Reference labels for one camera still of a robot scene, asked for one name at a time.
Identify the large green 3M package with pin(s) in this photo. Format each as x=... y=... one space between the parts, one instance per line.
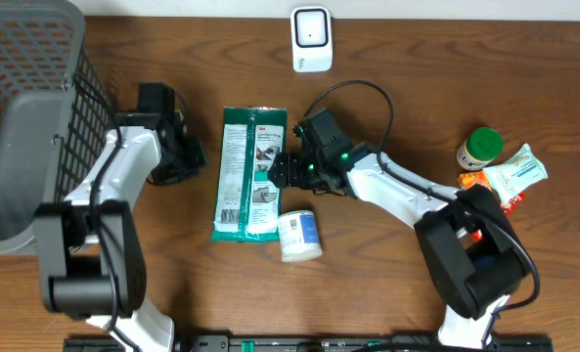
x=247 y=204

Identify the grey plastic shopping basket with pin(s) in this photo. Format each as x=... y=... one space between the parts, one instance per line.
x=51 y=131

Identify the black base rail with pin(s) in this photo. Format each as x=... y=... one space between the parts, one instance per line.
x=404 y=343

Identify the light green wipes packet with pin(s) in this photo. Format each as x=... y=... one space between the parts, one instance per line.
x=512 y=177

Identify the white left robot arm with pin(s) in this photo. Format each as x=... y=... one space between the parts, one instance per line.
x=91 y=264

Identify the red snack wrapper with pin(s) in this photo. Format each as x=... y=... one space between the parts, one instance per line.
x=507 y=209

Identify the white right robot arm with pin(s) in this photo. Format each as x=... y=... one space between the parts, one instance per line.
x=474 y=258

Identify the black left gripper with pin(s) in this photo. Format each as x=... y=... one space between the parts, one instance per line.
x=196 y=162

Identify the orange tissue pack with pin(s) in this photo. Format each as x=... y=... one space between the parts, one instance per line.
x=470 y=179

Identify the white barcode scanner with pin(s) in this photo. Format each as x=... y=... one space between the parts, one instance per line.
x=311 y=39

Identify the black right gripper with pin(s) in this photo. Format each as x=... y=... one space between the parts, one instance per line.
x=288 y=167

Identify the white lid blue jar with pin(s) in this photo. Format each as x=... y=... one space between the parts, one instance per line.
x=299 y=238

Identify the green lid jar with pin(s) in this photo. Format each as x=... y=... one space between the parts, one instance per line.
x=481 y=147

